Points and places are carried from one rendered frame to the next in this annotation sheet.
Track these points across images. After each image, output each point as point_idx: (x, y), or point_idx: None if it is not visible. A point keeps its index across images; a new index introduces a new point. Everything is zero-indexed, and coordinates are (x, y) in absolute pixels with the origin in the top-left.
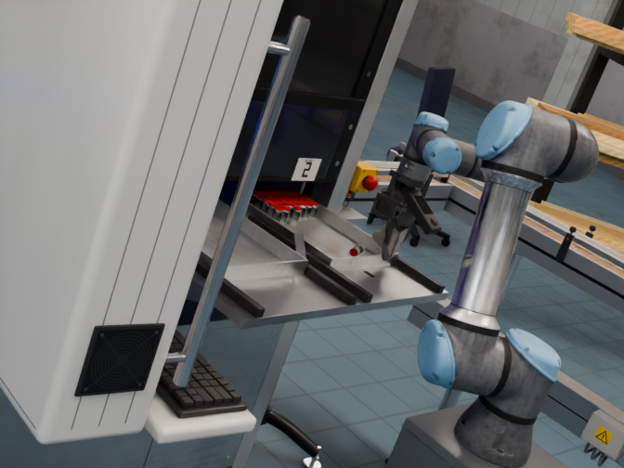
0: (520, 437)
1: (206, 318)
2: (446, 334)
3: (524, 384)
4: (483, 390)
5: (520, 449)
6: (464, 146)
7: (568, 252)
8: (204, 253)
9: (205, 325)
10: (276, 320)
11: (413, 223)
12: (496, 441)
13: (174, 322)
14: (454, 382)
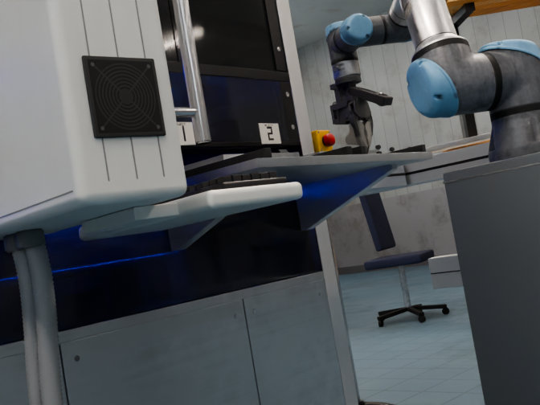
0: None
1: (194, 62)
2: (425, 59)
3: (517, 69)
4: (487, 92)
5: None
6: (369, 17)
7: None
8: (204, 160)
9: (197, 70)
10: (287, 162)
11: (371, 116)
12: (529, 133)
13: (162, 59)
14: (457, 92)
